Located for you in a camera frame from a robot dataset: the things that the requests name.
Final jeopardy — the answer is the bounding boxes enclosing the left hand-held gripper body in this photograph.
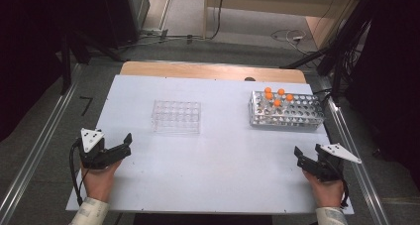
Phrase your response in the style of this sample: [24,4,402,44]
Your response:
[76,128,115,170]

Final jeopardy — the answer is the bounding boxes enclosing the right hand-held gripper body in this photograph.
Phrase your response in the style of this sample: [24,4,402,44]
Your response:
[311,143,363,183]

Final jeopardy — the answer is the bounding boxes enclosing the perforated metal tube rack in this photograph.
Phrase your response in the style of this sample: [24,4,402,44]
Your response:
[248,90,326,131]

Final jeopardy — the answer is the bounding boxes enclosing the orange capped test tube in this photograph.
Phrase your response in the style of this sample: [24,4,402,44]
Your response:
[276,88,286,107]
[263,86,272,107]
[272,99,282,119]
[285,93,294,115]
[264,92,274,115]

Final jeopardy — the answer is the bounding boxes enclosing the clear plastic tube rack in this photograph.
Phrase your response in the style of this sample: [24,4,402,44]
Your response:
[151,99,202,135]

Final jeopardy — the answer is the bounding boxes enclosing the person's right hand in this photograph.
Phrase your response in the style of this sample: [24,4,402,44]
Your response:
[301,169,345,209]

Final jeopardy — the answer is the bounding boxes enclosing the person's left hand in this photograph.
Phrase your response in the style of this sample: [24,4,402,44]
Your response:
[80,159,123,204]

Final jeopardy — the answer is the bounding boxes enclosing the black stand legs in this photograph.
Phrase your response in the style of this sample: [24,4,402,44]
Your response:
[58,29,124,96]

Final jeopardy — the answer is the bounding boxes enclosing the black cabinet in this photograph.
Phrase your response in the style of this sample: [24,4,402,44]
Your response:
[98,0,151,50]

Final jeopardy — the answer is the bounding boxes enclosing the light wooden furniture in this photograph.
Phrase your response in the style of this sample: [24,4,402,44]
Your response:
[202,0,365,50]

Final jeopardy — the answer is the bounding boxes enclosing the metal floor rail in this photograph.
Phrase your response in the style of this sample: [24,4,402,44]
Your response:
[325,95,391,225]
[0,63,84,219]

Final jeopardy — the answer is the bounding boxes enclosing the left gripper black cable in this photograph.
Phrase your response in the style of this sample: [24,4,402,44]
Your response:
[67,137,84,207]

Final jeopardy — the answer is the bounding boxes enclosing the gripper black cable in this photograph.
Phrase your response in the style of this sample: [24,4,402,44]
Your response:
[339,173,351,209]
[67,137,84,207]

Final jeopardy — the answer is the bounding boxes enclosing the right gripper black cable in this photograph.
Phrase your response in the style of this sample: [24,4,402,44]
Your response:
[339,173,351,209]

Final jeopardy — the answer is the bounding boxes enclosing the black tripod with cables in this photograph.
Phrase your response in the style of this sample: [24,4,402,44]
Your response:
[279,0,375,102]

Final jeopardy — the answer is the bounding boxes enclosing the white floor cable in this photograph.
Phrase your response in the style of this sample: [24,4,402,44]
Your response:
[270,29,319,56]

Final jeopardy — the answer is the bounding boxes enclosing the grey floor cable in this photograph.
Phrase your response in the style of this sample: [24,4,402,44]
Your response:
[118,28,207,50]

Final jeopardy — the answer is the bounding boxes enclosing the black hanging cable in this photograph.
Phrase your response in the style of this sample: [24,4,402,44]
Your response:
[209,0,227,41]

